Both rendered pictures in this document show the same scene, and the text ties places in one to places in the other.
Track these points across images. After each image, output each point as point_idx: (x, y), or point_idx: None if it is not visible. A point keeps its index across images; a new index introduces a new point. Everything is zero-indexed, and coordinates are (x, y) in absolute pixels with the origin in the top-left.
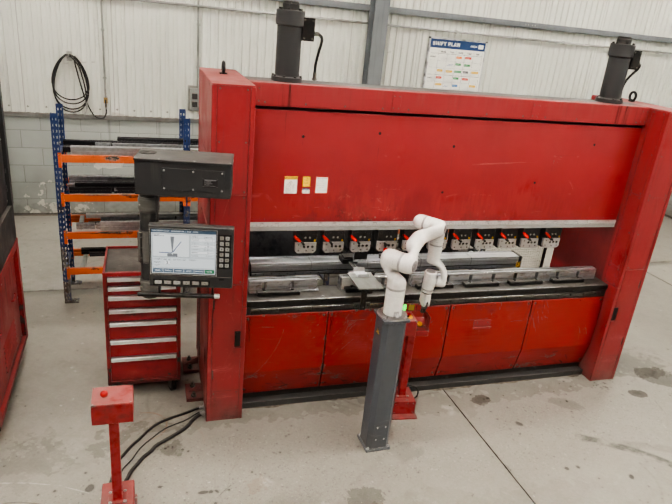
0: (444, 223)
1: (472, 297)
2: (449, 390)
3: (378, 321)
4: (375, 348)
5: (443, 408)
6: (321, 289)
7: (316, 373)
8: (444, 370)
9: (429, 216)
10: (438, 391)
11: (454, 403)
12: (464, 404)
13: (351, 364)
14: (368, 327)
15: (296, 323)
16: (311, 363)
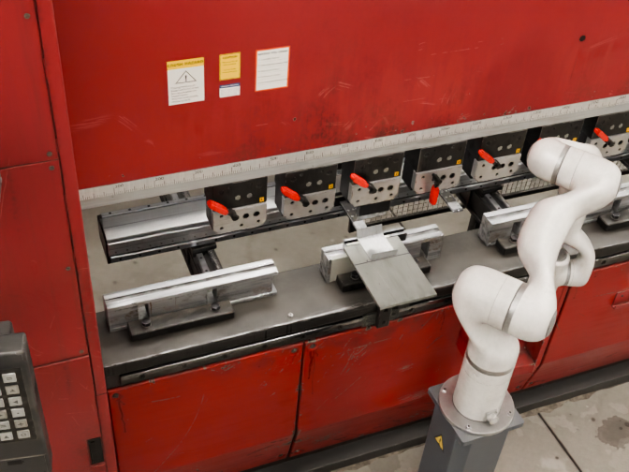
0: (618, 173)
1: (620, 253)
2: (550, 413)
3: (442, 422)
4: (431, 468)
5: (546, 467)
6: (284, 288)
7: (283, 444)
8: (542, 379)
9: (574, 148)
10: (529, 419)
11: (565, 449)
12: (585, 449)
13: (357, 417)
14: (394, 350)
15: (232, 378)
16: (271, 435)
